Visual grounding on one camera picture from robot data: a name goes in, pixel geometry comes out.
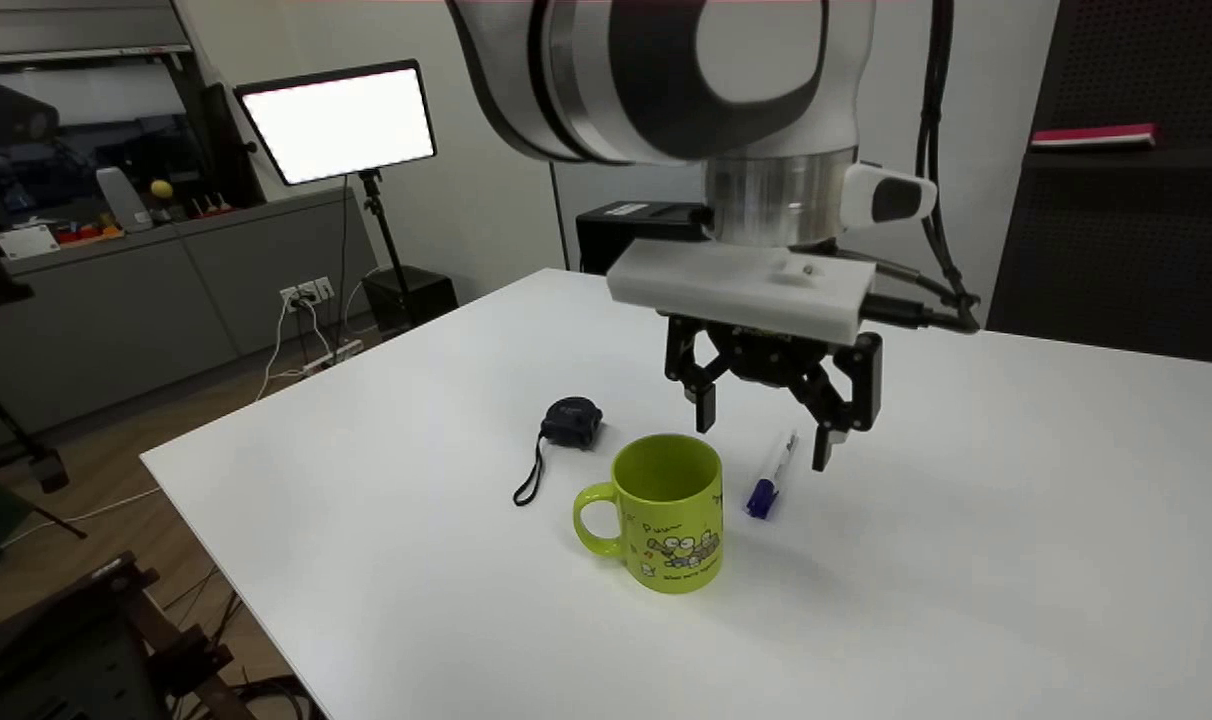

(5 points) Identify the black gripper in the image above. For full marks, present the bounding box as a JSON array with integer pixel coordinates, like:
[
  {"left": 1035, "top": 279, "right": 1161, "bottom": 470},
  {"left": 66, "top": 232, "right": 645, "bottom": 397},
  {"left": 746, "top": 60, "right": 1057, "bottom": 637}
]
[{"left": 664, "top": 318, "right": 886, "bottom": 472}]

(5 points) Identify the pink book on shelf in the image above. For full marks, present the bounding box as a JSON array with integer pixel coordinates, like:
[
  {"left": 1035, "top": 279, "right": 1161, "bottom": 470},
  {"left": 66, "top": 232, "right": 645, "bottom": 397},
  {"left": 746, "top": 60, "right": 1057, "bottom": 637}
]
[{"left": 1030, "top": 125, "right": 1156, "bottom": 151}]

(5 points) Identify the white marker with blue cap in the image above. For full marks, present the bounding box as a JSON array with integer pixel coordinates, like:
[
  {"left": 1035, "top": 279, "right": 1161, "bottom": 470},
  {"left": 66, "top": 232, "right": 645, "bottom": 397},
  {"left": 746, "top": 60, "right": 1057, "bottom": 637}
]
[{"left": 746, "top": 431, "right": 797, "bottom": 521}]

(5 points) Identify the white power strip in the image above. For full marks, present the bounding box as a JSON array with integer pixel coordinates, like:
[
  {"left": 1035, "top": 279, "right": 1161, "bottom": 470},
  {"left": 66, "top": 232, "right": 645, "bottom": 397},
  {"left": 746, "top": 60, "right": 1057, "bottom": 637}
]
[{"left": 282, "top": 275, "right": 337, "bottom": 314}]

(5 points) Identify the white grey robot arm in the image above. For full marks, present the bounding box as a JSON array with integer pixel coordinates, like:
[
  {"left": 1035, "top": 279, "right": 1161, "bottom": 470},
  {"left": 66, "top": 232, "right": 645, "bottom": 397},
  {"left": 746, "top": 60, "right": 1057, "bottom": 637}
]
[{"left": 446, "top": 0, "right": 886, "bottom": 456}]

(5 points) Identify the black tape measure with strap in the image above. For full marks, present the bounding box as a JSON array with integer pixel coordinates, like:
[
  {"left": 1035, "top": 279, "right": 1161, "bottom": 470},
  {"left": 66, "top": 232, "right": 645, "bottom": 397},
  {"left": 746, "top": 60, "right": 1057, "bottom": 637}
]
[{"left": 512, "top": 397, "right": 603, "bottom": 508}]

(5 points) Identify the black computer case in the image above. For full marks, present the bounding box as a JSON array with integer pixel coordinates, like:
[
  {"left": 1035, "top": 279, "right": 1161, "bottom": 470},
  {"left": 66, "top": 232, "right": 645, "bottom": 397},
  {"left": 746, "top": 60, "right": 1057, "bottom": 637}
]
[{"left": 578, "top": 200, "right": 711, "bottom": 275}]

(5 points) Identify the bright led light panel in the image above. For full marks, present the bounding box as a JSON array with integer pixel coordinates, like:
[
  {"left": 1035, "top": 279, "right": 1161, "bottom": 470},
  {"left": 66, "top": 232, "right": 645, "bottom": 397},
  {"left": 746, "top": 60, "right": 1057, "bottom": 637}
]
[{"left": 236, "top": 60, "right": 436, "bottom": 186}]

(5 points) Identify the dark chair frame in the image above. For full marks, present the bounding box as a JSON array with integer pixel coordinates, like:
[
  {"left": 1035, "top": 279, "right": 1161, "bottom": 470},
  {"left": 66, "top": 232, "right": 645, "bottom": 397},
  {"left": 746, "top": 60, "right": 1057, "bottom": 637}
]
[{"left": 0, "top": 558, "right": 327, "bottom": 720}]

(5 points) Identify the black light stand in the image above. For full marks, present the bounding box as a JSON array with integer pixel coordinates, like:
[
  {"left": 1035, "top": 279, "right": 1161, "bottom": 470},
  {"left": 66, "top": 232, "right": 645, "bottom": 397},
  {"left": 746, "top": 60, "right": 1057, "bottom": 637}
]
[{"left": 360, "top": 169, "right": 411, "bottom": 332}]

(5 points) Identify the lime green mug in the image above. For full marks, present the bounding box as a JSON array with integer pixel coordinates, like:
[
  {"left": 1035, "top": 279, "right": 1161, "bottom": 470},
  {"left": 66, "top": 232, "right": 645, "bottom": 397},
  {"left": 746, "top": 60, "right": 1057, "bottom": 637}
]
[{"left": 574, "top": 431, "right": 724, "bottom": 598}]

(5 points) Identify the grey sideboard cabinet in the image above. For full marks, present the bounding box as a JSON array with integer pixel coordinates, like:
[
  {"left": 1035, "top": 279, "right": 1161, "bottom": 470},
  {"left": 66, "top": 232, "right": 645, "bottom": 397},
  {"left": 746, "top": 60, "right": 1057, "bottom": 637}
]
[{"left": 0, "top": 188, "right": 371, "bottom": 431}]

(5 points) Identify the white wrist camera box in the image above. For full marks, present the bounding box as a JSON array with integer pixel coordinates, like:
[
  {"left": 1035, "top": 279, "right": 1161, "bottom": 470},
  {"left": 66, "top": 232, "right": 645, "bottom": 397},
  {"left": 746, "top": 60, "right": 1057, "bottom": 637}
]
[{"left": 607, "top": 239, "right": 875, "bottom": 344}]

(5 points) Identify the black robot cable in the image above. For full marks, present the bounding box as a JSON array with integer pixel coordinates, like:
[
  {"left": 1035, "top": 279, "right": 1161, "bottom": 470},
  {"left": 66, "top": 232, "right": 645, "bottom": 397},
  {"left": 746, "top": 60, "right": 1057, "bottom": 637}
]
[{"left": 858, "top": 0, "right": 987, "bottom": 336}]

